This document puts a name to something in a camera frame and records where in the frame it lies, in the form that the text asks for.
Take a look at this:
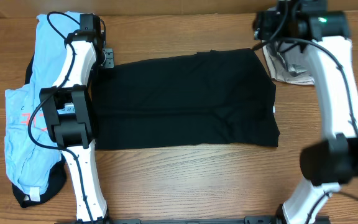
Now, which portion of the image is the black t-shirt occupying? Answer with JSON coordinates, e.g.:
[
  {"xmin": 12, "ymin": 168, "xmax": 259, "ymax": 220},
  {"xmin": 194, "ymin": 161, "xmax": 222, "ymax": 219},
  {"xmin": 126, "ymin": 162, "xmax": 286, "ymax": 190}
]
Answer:
[{"xmin": 91, "ymin": 49, "xmax": 280, "ymax": 150}]

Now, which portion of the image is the black bottom shirt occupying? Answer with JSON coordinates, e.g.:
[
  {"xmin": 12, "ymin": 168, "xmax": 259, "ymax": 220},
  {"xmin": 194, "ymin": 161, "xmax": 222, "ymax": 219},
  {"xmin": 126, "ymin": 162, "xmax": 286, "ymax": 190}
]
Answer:
[{"xmin": 4, "ymin": 55, "xmax": 67, "ymax": 208}]

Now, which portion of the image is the beige folded garment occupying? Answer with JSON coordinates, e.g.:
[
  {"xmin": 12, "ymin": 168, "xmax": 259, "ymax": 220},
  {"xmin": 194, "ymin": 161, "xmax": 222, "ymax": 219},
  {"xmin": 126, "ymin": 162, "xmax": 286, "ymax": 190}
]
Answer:
[{"xmin": 262, "ymin": 44, "xmax": 314, "ymax": 85}]

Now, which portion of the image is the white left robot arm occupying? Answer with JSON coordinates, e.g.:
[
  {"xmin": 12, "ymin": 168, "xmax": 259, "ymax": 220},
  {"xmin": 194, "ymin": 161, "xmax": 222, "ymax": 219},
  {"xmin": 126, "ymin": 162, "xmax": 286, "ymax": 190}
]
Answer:
[{"xmin": 39, "ymin": 14, "xmax": 111, "ymax": 223}]

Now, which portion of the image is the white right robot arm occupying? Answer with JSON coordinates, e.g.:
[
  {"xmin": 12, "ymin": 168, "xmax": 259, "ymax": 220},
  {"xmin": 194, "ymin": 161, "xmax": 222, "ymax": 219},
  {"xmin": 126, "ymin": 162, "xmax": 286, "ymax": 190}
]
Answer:
[{"xmin": 245, "ymin": 1, "xmax": 358, "ymax": 224}]

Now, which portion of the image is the light blue t-shirt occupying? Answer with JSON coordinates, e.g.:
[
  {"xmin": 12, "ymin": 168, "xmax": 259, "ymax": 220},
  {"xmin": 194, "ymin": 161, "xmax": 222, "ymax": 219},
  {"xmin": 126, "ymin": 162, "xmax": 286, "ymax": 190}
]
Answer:
[{"xmin": 4, "ymin": 12, "xmax": 80, "ymax": 207}]

